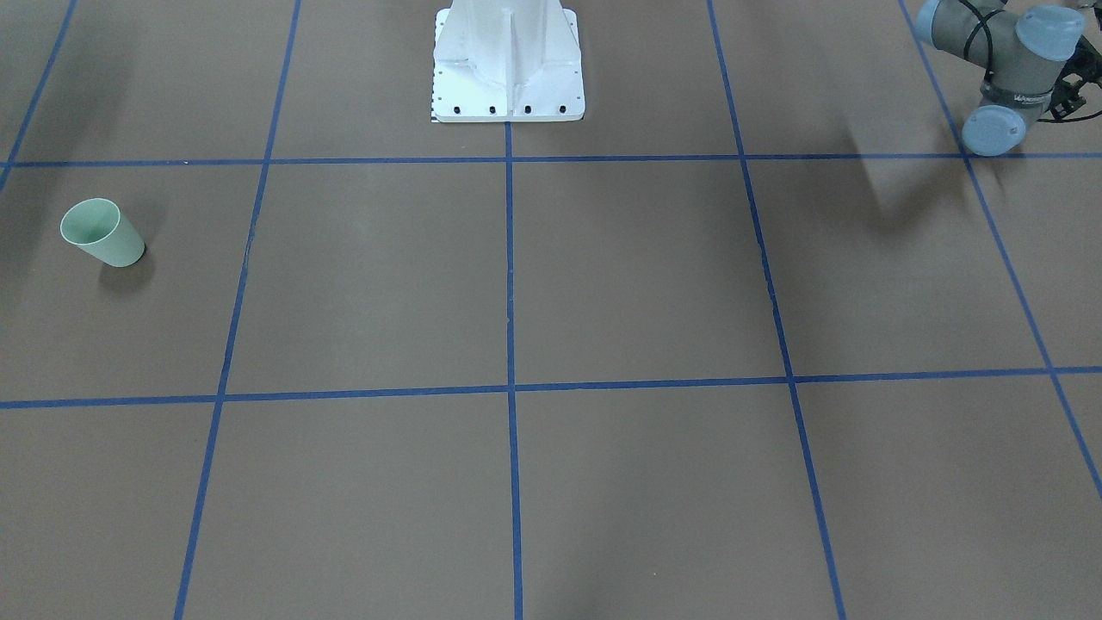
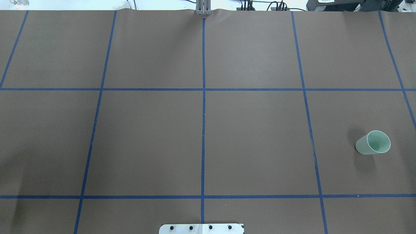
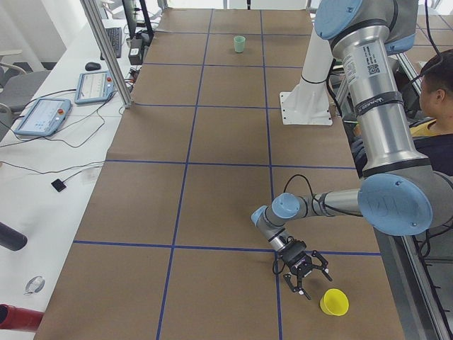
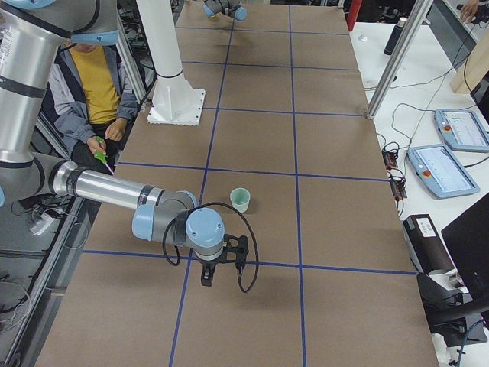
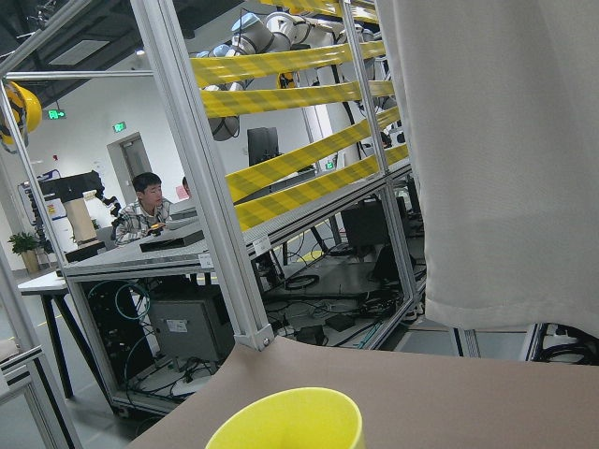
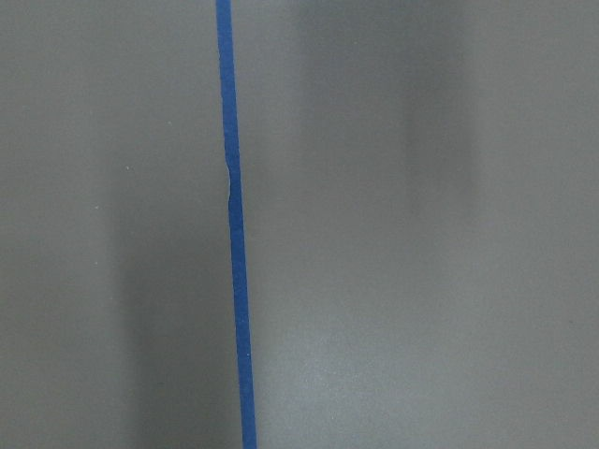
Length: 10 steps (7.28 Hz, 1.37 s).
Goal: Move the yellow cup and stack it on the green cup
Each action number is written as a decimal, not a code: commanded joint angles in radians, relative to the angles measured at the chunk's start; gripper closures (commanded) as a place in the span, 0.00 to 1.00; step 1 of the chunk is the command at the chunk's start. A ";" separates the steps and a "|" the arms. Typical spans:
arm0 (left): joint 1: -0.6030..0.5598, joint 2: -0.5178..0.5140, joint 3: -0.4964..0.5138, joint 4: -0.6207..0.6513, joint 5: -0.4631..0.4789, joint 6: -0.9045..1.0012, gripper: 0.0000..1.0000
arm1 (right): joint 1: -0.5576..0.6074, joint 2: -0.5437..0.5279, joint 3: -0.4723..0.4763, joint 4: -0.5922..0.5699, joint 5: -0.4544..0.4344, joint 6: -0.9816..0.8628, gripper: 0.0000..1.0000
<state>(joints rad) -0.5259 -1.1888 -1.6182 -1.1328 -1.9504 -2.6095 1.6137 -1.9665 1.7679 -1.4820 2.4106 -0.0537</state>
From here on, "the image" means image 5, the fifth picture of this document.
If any yellow plastic cup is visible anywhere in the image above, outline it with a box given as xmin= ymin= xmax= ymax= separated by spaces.
xmin=207 ymin=387 xmax=365 ymax=448

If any person in plaid shirt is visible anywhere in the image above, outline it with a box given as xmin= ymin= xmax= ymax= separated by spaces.
xmin=114 ymin=172 xmax=171 ymax=246

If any grey control cabinet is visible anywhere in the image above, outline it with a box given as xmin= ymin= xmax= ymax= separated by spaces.
xmin=149 ymin=294 xmax=234 ymax=362

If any yellow hard hat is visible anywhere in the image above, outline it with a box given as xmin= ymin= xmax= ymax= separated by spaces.
xmin=4 ymin=81 xmax=42 ymax=144

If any aluminium frame post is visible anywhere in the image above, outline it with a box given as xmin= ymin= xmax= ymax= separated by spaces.
xmin=131 ymin=1 xmax=274 ymax=351

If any white curtain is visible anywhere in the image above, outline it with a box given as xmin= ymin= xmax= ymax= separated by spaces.
xmin=376 ymin=1 xmax=598 ymax=334

